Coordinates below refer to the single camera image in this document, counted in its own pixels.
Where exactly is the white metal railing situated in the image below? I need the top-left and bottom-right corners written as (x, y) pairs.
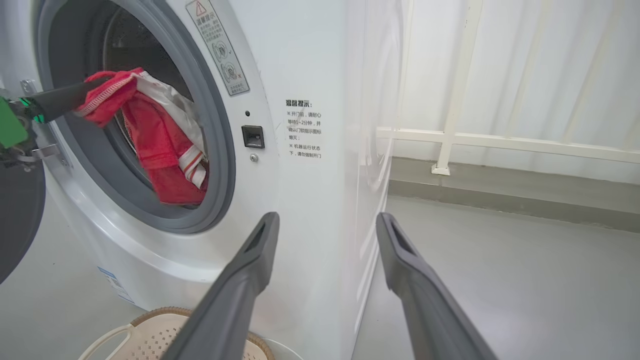
top-left (376, 0), bottom-right (640, 176)

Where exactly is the red and white garment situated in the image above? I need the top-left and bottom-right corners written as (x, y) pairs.
top-left (75, 67), bottom-right (210, 206)

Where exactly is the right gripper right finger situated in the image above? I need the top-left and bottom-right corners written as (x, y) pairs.
top-left (376, 212), bottom-right (498, 360)

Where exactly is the white front-load washing machine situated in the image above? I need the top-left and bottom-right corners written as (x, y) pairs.
top-left (0, 0), bottom-right (406, 360)

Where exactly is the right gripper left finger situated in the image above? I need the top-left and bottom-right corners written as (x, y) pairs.
top-left (161, 212), bottom-right (281, 360)

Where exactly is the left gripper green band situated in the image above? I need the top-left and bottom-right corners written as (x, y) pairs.
top-left (0, 77), bottom-right (113, 171)

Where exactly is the white curtain behind railing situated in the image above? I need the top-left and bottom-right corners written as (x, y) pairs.
top-left (400, 0), bottom-right (640, 185)

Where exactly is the cream perforated laundry basket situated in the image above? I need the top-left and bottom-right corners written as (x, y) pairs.
top-left (77, 306), bottom-right (275, 360)

